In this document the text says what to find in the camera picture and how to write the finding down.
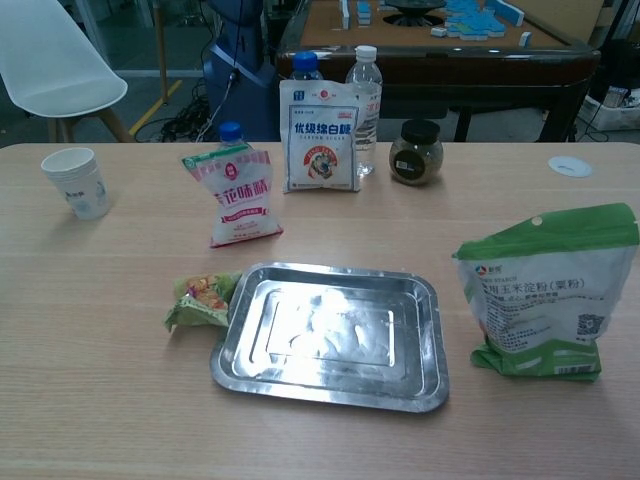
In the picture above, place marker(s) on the small green snack packet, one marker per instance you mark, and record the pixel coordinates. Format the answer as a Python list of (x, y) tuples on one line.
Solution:
[(202, 300)]

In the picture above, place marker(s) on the rectangular metal tray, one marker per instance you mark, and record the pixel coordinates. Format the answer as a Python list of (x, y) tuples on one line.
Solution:
[(330, 335)]

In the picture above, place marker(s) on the mahjong tile pile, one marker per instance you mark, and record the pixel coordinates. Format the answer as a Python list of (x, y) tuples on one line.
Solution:
[(475, 20)]

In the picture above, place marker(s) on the blue cap water bottle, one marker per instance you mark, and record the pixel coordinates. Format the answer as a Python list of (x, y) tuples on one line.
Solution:
[(306, 65)]

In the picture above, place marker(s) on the green snack bag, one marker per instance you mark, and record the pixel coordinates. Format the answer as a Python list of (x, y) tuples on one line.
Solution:
[(545, 295)]

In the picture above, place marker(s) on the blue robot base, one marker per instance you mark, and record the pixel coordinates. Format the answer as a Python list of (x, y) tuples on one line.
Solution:
[(240, 80)]

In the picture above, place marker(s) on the dark sauce bottle blue cap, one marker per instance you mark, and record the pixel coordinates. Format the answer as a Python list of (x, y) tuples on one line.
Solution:
[(232, 132)]

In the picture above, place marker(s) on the red-white snack packet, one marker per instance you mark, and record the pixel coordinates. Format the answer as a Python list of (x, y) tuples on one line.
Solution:
[(240, 200)]

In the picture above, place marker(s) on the blue white mahjong tile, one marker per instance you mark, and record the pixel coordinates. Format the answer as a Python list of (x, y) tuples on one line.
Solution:
[(525, 37)]

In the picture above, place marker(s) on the brown mahjong table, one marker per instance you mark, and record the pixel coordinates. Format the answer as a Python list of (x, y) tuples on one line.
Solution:
[(475, 65)]

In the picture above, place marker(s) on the black table centre dome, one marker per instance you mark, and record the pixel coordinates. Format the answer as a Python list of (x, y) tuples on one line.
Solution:
[(412, 10)]

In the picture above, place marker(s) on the white storage box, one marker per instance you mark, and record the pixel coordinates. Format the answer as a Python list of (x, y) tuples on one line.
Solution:
[(615, 107)]

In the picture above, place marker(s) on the white cap water bottle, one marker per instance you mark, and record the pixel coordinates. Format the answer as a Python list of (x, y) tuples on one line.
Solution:
[(369, 75)]

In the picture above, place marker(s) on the white round grommet cover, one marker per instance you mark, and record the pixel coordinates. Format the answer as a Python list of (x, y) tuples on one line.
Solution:
[(570, 166)]

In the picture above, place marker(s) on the white chair wooden legs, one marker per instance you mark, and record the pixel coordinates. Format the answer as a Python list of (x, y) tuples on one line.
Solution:
[(55, 75)]

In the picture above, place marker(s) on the white paper cup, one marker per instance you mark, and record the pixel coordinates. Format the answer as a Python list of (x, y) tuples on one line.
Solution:
[(77, 185)]

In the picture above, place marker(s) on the white sugar bag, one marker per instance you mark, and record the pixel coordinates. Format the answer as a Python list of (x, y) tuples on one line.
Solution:
[(320, 145)]

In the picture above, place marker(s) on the glass spice jar black lid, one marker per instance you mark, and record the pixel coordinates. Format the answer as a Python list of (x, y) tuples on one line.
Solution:
[(415, 155)]

